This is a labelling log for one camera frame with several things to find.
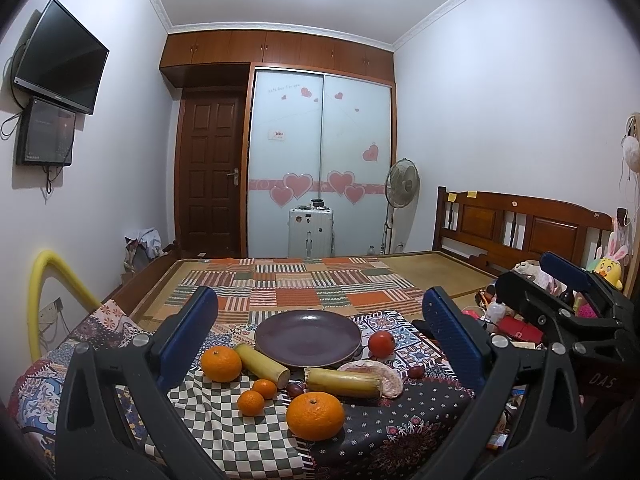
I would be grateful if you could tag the yellow foam tube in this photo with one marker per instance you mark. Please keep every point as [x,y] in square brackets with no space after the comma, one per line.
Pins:
[51,272]

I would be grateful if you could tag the standing electric fan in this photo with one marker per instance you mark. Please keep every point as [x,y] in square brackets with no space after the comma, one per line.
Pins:
[401,187]

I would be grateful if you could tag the small mandarin rear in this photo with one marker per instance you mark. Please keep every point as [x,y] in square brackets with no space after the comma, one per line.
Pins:
[266,388]

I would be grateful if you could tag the large orange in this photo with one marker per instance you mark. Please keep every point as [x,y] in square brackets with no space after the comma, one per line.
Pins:
[315,416]
[221,364]

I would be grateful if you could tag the small mandarin front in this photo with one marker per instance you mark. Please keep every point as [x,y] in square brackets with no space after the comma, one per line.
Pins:
[250,403]

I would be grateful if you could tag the patterned patchwork tablecloth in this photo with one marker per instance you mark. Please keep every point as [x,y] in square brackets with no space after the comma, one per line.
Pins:
[367,420]

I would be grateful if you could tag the brown wooden door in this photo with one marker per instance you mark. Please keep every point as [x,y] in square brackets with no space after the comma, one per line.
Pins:
[207,171]

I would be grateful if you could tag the sliding wardrobe with hearts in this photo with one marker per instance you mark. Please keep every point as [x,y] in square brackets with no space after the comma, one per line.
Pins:
[318,136]

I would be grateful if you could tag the clothes pile on chair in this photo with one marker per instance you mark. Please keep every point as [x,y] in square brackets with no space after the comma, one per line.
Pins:
[141,247]

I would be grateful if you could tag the red tomato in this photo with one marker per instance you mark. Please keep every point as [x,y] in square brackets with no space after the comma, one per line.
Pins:
[381,344]

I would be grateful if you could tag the wall power socket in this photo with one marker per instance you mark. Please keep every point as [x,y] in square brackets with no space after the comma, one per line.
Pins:
[49,314]

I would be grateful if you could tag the large orange front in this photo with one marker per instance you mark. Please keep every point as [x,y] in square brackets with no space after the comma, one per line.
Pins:
[315,416]

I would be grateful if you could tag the small mandarin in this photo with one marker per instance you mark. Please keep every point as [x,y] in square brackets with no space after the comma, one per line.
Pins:
[250,403]
[266,388]

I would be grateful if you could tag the dark red grape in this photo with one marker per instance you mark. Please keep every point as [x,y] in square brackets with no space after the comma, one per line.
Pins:
[416,372]
[294,389]

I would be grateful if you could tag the wall mounted black television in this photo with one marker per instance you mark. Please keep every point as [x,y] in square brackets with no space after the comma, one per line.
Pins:
[62,60]

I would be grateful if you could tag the wooden bed headboard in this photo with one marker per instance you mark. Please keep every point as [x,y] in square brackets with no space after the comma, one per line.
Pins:
[493,231]

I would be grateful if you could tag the dark purple ceramic plate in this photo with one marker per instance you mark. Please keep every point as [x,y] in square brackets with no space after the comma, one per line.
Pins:
[308,338]

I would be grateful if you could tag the dark red grape right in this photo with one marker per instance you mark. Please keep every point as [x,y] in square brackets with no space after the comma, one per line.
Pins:
[416,372]

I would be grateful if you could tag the small black wall monitor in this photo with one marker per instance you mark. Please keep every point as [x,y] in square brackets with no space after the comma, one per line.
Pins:
[46,136]

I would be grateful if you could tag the dark red grape centre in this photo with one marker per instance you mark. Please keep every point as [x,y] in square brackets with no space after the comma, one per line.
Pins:
[294,389]

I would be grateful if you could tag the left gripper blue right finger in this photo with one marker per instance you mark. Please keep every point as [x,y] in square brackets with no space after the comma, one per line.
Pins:
[546,441]

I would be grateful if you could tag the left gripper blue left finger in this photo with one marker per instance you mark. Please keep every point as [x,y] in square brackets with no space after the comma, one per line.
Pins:
[93,438]

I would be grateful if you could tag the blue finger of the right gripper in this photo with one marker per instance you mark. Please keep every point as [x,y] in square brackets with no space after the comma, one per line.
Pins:
[549,315]
[567,269]

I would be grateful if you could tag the striped patchwork bed blanket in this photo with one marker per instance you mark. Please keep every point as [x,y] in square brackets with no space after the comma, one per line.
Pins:
[249,289]

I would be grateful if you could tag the yellow chick plush toy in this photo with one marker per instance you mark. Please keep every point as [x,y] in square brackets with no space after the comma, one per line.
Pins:
[609,264]

